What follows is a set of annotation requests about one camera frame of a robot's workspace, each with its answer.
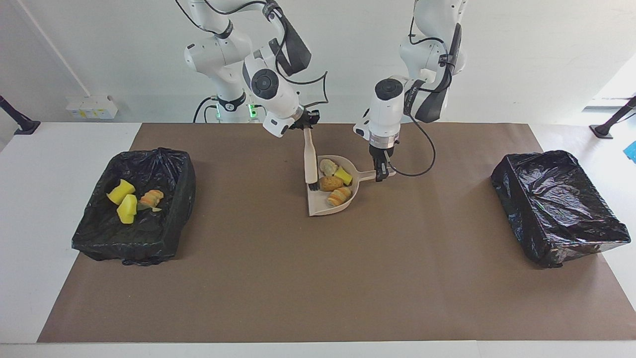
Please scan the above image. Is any long striped croissant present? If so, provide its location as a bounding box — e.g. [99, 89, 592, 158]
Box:
[326, 186, 353, 207]

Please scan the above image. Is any beige plastic dustpan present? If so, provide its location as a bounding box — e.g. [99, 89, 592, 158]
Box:
[307, 155, 397, 217]

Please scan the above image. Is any torn croissant pastry piece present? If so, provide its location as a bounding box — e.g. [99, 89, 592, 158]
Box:
[138, 189, 164, 213]

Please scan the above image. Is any black bag-lined bin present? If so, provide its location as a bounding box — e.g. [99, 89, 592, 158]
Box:
[491, 150, 632, 269]
[72, 147, 197, 267]

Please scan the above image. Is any brown paper table mat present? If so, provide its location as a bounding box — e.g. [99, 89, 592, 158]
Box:
[37, 123, 636, 344]

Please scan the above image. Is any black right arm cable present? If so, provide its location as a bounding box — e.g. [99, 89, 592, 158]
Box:
[276, 0, 328, 107]

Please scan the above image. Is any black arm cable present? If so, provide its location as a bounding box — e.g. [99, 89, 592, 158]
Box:
[388, 114, 438, 178]
[276, 0, 328, 107]

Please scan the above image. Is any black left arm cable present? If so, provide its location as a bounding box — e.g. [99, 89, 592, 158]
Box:
[388, 114, 438, 178]

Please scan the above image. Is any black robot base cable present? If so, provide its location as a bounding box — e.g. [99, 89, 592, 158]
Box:
[193, 96, 220, 123]

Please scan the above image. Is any white wall power strip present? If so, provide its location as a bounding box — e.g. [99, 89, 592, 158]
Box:
[66, 95, 119, 120]

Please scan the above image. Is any black camera stand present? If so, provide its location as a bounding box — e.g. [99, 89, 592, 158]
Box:
[589, 95, 636, 140]
[0, 94, 41, 136]

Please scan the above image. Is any white wall cable conduit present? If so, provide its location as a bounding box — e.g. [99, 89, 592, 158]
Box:
[17, 0, 92, 97]

